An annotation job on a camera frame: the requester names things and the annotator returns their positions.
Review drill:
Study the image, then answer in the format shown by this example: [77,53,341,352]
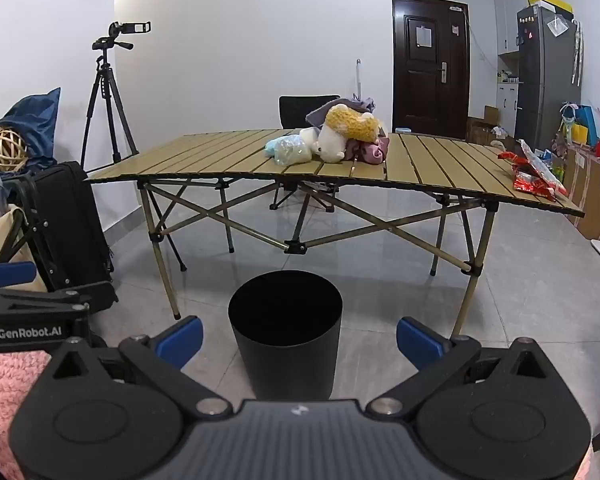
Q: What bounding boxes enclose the dark brown door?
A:
[391,0,471,138]

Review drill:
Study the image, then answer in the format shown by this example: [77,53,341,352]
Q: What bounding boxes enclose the purple linen drawstring bag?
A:
[306,97,377,126]

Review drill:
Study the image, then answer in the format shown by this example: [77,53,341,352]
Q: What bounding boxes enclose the black camcorder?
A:
[107,21,152,38]

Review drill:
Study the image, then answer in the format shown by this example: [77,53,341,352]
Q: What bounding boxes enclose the dark blue cloth bag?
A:
[0,87,62,171]

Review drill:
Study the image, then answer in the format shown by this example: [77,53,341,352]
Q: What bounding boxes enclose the white base cabinet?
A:
[497,82,520,128]

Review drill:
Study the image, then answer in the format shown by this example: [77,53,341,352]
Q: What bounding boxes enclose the tan slatted folding table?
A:
[86,130,586,343]

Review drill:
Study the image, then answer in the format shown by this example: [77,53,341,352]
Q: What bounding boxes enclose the white plush toy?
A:
[300,125,348,163]

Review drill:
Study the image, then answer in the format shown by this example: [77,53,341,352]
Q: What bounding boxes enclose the white foam block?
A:
[277,136,313,166]

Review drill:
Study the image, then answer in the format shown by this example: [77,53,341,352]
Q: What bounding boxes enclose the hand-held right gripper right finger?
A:
[367,316,556,418]

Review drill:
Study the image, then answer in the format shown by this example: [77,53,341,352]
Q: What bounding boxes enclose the woven rattan ball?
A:
[0,129,27,173]

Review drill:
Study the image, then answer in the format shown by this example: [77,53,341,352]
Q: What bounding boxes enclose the red snack bag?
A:
[497,139,568,203]

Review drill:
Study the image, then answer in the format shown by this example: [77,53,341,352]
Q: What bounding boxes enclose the small open cardboard boxes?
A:
[467,105,516,146]

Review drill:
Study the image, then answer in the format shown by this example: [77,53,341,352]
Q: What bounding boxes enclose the black folding chair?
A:
[269,95,342,211]

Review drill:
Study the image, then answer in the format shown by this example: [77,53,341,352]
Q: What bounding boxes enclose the black suitcase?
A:
[17,161,116,293]

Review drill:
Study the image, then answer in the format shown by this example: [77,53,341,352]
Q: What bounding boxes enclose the yellow plush toy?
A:
[325,104,381,142]

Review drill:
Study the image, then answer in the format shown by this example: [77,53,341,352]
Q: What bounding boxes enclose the large cardboard box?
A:
[562,145,600,241]

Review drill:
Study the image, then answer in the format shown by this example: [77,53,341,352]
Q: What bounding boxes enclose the person's pink fuzzy clothing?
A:
[0,350,53,480]

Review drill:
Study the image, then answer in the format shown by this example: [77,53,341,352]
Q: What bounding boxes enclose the yellow box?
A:
[527,0,575,15]

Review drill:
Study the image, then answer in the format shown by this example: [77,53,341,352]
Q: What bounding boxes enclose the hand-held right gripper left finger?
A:
[44,316,233,418]

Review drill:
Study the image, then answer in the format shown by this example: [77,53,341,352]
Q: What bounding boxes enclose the grey refrigerator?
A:
[516,4,582,153]

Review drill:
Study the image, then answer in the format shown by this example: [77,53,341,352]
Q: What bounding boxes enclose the beige canvas chair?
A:
[0,202,36,267]

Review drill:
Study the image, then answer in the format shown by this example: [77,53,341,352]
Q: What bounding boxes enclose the white wall cabinet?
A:
[494,0,541,56]

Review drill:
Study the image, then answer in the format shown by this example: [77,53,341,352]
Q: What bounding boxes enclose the pink satin cloth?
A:
[345,135,392,165]

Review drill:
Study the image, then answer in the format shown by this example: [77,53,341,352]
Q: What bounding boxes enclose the blue gift bag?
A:
[572,105,598,147]

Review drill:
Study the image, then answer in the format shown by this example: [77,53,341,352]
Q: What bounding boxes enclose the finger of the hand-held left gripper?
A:
[0,281,119,317]
[0,261,37,288]

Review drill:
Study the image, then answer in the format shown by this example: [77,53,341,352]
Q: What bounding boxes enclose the black camera tripod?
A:
[80,37,141,171]

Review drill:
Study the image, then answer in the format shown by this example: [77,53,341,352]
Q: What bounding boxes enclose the black round bin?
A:
[228,270,343,402]

